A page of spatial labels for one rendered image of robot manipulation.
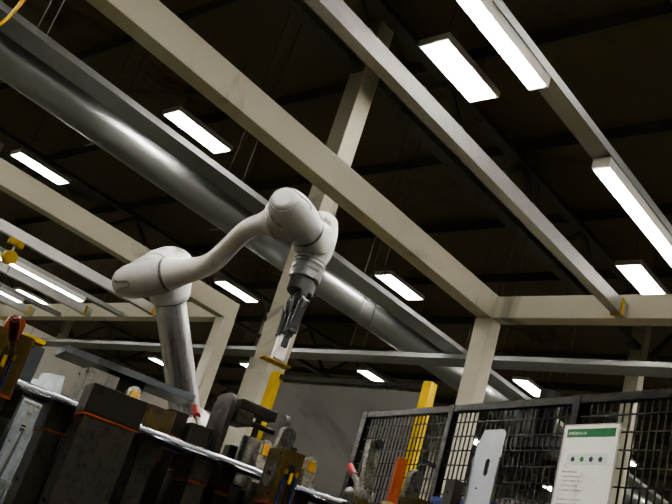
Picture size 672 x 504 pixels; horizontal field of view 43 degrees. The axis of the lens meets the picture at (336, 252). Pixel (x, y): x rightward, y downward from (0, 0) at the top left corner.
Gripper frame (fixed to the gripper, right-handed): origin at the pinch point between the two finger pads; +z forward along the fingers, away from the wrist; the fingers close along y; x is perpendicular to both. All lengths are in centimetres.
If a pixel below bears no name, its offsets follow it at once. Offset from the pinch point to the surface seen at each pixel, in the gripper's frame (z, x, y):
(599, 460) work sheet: -4, 95, 19
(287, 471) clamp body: 34.7, 0.6, 29.4
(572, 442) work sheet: -9, 94, 7
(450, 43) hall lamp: -623, 265, -536
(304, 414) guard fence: -59, 121, -266
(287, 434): 25.6, 0.6, 22.6
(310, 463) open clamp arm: 22.9, 21.8, -8.5
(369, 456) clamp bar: 14.6, 38.6, -9.0
